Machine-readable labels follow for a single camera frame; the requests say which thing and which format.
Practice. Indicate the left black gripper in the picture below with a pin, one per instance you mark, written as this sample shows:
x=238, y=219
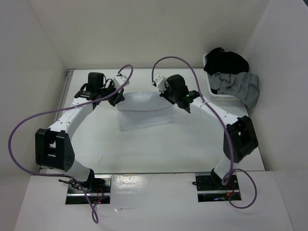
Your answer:
x=118, y=98

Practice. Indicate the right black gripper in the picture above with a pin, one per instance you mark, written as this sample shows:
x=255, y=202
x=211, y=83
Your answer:
x=164, y=94

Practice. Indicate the white skirt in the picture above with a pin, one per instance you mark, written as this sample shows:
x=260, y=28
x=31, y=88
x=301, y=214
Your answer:
x=143, y=110

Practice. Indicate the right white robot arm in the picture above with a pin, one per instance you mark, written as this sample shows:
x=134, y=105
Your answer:
x=239, y=137

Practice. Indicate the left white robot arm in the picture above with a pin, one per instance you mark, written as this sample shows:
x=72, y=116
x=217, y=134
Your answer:
x=53, y=147

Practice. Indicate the white plastic bin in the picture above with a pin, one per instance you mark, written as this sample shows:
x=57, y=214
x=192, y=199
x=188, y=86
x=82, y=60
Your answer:
x=212, y=80

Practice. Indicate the black garment in bin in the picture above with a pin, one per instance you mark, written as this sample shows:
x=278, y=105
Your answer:
x=220, y=61

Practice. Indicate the grey garment in bin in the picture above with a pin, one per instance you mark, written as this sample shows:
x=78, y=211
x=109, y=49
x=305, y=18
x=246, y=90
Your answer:
x=244, y=86

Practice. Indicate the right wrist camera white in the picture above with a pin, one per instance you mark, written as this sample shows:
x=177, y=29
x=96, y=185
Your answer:
x=159, y=82

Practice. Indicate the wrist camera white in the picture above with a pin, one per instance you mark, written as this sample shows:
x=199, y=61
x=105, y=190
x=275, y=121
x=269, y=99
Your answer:
x=120, y=80
x=159, y=82

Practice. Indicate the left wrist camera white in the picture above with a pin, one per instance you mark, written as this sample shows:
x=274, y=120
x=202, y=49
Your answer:
x=120, y=80

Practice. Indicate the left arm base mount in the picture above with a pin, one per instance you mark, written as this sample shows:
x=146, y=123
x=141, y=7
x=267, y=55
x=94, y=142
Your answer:
x=99, y=193

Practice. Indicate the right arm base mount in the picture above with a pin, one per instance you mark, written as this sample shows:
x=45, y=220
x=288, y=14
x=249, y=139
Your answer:
x=210, y=191

